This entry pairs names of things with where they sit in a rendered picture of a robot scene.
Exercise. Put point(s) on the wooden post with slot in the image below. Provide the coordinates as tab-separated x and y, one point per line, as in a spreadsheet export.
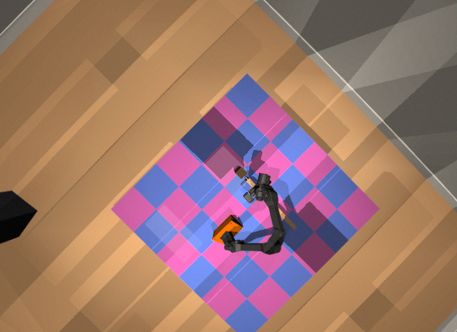
240	172

